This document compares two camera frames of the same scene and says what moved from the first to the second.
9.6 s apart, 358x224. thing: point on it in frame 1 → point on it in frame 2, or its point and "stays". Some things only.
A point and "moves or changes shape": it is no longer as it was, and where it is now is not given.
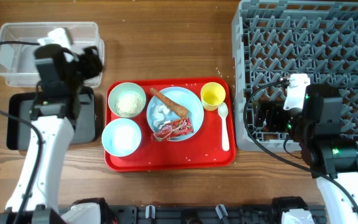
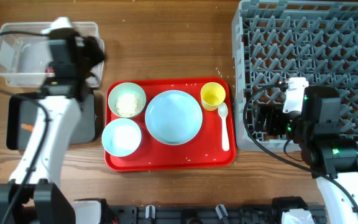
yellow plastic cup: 211,94 stays
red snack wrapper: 178,127 moves or changes shape
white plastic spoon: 223,111 stays
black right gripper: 274,110 stays
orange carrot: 178,108 moves or changes shape
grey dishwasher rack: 334,42 stays
